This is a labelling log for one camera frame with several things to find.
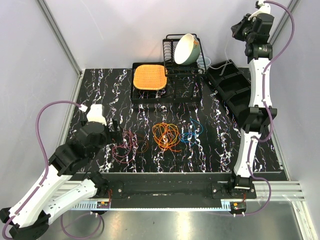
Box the dark red cable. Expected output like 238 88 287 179
111 129 141 165

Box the orange cable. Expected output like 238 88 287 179
151 122 183 155

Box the blue cable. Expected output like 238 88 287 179
179 117 204 145

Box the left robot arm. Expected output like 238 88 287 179
0 119 123 240

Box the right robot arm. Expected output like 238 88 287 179
225 11 278 199

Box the clear plastic cup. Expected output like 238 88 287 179
196 56 211 74

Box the black compartment bin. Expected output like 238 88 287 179
206 60 251 128

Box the cream ceramic bowl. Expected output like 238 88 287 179
174 33 201 65

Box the orange woven basket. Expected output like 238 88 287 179
133 64 168 91

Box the black tray rack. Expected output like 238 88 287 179
130 62 203 105

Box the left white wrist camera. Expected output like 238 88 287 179
86 104 107 126

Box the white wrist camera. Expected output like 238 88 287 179
86 104 107 126
248 0 271 20

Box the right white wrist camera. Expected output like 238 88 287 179
248 0 271 20

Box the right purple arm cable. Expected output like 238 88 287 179
246 0 296 217

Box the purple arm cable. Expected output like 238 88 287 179
0 100 103 238
246 0 296 217

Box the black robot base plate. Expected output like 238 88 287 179
95 172 264 199

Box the black wire dish rack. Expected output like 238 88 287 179
162 33 208 78

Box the right aluminium frame post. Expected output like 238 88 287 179
269 0 301 46

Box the aluminium frame post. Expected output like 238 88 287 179
35 0 82 77
269 0 301 46

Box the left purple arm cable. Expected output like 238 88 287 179
0 100 103 238

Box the left aluminium frame post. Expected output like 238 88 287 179
35 0 82 77

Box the slotted cable duct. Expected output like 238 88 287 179
71 199 244 212

